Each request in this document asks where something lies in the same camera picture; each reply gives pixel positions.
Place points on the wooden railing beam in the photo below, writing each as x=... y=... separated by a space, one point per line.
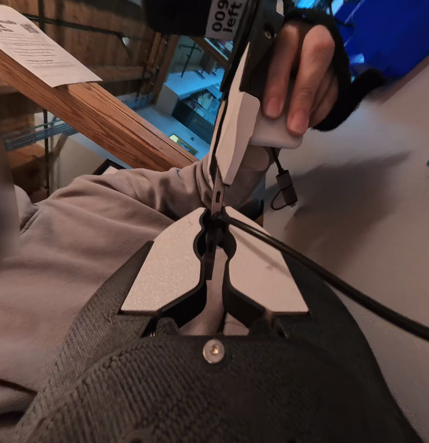
x=96 y=114

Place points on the grey USB hub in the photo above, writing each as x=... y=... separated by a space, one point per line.
x=218 y=193

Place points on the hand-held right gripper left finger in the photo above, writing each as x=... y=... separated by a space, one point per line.
x=166 y=273

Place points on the black framed board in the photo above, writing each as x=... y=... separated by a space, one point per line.
x=107 y=166

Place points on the white printed paper sheet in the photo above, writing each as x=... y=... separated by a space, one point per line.
x=38 y=45

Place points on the person's grey hoodie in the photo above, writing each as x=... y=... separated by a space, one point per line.
x=79 y=242

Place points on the person's left hand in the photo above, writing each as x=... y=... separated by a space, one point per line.
x=311 y=69

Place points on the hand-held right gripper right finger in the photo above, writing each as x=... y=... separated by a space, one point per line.
x=256 y=287

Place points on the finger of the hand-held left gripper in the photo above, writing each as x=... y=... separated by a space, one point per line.
x=235 y=138
x=211 y=169

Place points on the blue plastic bin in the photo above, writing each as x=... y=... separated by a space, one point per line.
x=391 y=34

